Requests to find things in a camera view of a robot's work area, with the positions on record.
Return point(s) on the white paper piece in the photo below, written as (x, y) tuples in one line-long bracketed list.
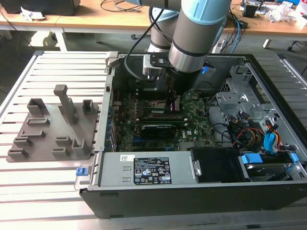
[(31, 14)]

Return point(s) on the black RAM slot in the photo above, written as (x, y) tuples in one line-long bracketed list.
[(148, 90), (148, 95)]

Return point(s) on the green motherboard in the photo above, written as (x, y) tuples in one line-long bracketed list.
[(199, 124)]

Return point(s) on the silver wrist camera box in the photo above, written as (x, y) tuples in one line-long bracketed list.
[(147, 64)]

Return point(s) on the silver CPU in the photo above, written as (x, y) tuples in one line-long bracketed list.
[(160, 105)]

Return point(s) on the black open PC case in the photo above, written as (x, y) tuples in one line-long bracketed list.
[(168, 201)]

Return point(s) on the large black case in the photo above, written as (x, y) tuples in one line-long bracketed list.
[(40, 7)]

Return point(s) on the blue case latch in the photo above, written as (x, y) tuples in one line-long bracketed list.
[(81, 171)]

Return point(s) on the gray power supply unit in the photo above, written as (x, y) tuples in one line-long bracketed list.
[(112, 167)]

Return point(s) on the white crumpled plastic bag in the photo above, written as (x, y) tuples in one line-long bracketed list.
[(280, 12)]

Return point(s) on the silver hard disk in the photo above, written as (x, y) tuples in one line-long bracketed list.
[(263, 169)]

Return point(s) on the white power strip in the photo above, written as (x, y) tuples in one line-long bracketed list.
[(219, 45)]

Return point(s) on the wooden desk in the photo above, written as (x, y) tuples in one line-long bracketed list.
[(263, 26)]

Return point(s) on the black graphics card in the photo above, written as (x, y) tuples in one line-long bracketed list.
[(158, 131)]

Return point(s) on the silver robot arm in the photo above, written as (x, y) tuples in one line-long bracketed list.
[(192, 36)]

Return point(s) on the gray parts rack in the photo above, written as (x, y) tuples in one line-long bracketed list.
[(52, 129)]

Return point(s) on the silver metal drive cage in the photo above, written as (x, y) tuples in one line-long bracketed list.
[(230, 98)]

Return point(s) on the blue disk carrier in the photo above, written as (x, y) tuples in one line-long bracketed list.
[(251, 159)]

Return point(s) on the round silver coin battery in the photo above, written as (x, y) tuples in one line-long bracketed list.
[(195, 97)]

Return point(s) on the small black device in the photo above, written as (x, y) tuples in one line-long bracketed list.
[(250, 9)]

